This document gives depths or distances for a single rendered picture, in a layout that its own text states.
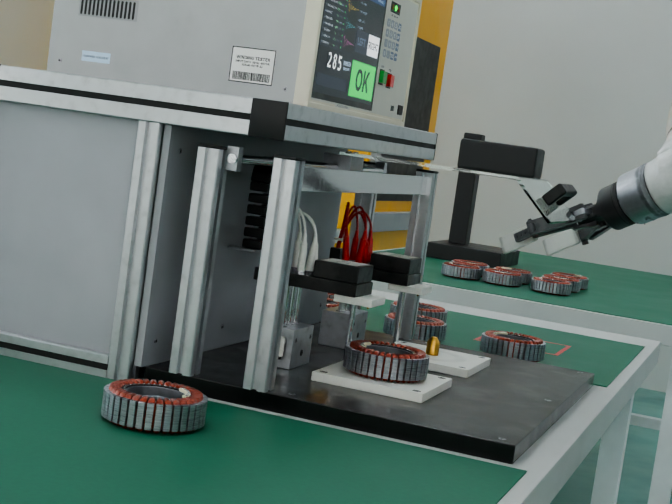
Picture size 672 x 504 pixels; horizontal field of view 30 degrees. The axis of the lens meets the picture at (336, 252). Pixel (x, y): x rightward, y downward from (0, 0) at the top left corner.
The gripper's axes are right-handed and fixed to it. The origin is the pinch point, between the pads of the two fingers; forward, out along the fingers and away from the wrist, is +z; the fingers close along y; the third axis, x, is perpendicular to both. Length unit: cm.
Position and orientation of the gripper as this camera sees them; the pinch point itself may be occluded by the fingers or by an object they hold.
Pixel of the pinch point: (529, 244)
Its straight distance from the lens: 220.3
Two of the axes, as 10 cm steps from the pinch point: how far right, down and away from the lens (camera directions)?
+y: 6.7, 0.3, 7.5
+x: -2.4, -9.4, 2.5
